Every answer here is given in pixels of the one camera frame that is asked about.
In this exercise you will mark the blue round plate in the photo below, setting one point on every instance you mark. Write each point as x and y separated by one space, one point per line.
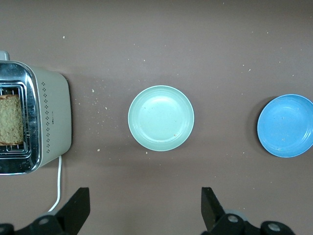
286 127

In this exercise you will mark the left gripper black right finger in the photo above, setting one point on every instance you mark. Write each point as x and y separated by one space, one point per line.
210 215

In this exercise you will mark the beige chrome toaster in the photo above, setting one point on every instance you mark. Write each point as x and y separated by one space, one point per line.
53 117

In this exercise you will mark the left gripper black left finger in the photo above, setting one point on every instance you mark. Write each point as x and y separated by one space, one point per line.
78 213

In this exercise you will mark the green round plate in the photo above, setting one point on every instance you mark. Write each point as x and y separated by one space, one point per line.
161 117

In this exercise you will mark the brown bread slice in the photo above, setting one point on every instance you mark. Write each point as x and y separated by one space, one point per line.
11 120

